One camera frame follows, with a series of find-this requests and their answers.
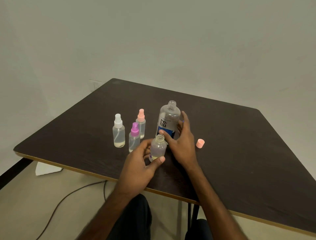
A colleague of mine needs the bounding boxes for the person's left hand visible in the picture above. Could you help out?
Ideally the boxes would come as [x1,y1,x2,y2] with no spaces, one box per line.
[118,138,166,197]

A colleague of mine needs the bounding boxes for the person's right hand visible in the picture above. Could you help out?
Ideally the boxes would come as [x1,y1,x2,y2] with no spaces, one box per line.
[158,111,198,171]

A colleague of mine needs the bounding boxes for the small clear bottle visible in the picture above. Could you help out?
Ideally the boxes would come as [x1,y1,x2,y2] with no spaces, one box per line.
[149,134,167,163]

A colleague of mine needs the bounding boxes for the large clear blue-label bottle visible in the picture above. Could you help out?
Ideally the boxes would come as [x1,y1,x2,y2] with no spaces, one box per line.
[156,100,181,145]

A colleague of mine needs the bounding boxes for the person's right forearm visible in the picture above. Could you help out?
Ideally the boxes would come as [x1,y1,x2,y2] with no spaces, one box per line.
[184,166,248,240]

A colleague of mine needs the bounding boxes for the person's left forearm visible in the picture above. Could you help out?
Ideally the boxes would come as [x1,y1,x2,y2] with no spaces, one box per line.
[76,188,142,240]

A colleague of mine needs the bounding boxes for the peach-cap clear spray bottle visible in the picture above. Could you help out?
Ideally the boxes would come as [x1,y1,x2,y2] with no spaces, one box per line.
[135,109,146,139]

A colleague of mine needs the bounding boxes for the purple-cap clear spray bottle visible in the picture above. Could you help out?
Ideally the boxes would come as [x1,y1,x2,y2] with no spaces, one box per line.
[129,122,141,153]

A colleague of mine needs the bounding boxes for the white-cap clear spray bottle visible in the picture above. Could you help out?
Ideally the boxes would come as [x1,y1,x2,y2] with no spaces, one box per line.
[113,113,125,148]

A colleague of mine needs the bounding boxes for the person's black trousers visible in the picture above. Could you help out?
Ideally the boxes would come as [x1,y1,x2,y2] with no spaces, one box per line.
[106,194,213,240]

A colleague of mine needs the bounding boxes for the black table leg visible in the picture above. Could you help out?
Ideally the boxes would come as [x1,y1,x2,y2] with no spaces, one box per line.
[187,203,200,231]

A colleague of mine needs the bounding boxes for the white paper sheet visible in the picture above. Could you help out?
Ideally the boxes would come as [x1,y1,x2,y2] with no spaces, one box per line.
[35,162,64,176]

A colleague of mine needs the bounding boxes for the black baseboard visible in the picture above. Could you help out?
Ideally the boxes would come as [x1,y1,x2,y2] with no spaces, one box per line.
[0,158,34,190]

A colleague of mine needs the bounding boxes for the white wall outlet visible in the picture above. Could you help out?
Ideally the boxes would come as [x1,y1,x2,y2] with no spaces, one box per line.
[89,79,105,92]

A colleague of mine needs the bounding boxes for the black floor cable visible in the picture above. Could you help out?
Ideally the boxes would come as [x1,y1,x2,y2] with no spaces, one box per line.
[36,180,108,240]

